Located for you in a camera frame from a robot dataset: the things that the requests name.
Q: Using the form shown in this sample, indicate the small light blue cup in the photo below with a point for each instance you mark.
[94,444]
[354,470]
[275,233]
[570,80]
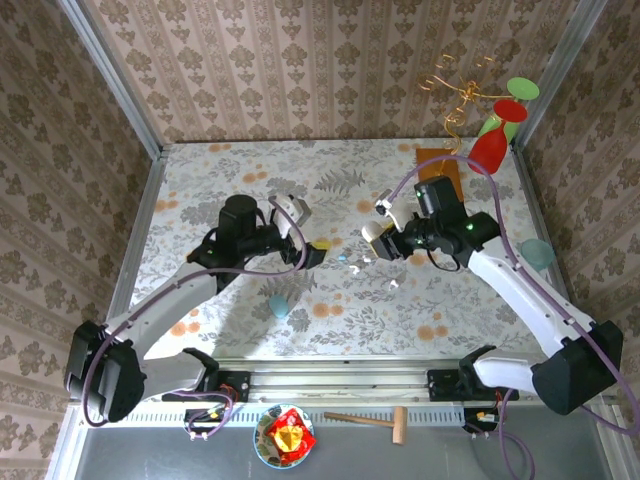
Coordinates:
[278,306]

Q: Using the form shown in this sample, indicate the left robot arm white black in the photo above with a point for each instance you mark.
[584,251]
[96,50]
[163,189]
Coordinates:
[160,300]

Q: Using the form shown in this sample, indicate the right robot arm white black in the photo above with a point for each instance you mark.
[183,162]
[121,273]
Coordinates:
[525,295]

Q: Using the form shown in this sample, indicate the floral tablecloth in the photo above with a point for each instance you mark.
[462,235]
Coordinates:
[225,175]

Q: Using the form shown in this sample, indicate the red plastic goblet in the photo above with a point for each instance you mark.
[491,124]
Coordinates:
[489,152]

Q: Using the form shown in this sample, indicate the teal plastic cup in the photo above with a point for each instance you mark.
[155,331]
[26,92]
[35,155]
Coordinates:
[537,254]

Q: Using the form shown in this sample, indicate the perforated metal strip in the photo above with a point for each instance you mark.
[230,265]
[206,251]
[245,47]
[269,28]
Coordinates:
[430,415]

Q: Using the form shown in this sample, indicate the green plastic goblet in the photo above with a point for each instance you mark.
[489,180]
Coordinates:
[522,88]

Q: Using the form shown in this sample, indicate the wooden mallet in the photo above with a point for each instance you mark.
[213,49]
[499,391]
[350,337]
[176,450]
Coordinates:
[400,425]

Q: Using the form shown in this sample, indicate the red gold foil packet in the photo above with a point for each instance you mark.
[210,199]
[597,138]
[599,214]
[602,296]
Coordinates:
[290,432]

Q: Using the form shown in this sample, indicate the black connector box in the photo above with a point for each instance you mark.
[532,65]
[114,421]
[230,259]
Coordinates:
[200,416]
[475,419]

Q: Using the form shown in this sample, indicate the floral patterned bowl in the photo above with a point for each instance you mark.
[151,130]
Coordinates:
[262,445]

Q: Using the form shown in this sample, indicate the grey metal panel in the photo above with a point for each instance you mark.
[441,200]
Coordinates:
[150,455]

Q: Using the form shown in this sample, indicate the aluminium side rail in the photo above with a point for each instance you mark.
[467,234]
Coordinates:
[142,220]
[536,200]

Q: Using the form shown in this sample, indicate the aluminium mounting rail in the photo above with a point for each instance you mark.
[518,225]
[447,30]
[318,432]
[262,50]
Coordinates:
[340,382]

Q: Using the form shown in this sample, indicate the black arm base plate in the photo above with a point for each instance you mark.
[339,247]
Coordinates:
[235,382]
[442,385]

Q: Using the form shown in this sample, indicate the aluminium frame post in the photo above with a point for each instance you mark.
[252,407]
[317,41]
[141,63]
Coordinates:
[117,87]
[555,75]

